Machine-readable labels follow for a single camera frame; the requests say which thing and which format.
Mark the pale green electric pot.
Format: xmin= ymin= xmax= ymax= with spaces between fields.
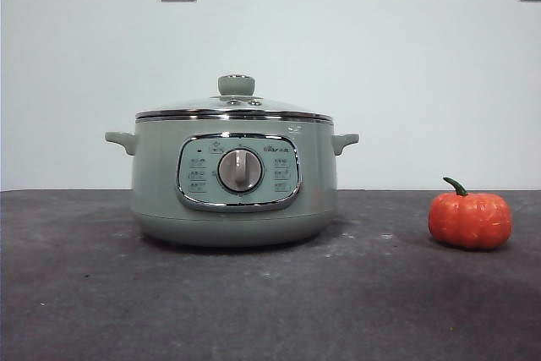
xmin=104 ymin=117 xmax=360 ymax=249

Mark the glass lid with green knob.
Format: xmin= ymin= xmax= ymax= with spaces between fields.
xmin=135 ymin=74 xmax=331 ymax=122

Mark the orange toy pumpkin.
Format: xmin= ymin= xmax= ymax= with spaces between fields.
xmin=428 ymin=176 xmax=513 ymax=251

